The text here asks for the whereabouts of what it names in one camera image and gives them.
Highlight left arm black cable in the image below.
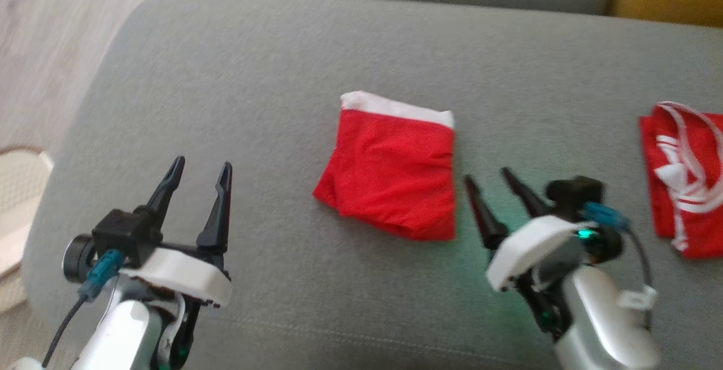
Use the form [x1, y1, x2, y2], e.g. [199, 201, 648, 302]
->
[41, 248, 124, 368]

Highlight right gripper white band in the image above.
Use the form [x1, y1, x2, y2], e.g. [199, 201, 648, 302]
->
[463, 166, 598, 294]

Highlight grey sofa seat cushion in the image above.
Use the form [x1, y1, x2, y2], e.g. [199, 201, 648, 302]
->
[21, 0, 723, 370]

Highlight red white striped jersey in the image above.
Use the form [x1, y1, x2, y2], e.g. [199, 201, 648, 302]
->
[638, 101, 723, 260]

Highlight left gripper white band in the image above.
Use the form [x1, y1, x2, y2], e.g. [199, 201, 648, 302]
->
[117, 155, 233, 310]

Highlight red Bulls 23 shorts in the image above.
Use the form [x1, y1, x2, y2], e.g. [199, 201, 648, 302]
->
[312, 90, 458, 242]

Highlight white perforated basket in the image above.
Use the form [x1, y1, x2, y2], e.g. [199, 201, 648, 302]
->
[0, 146, 56, 314]

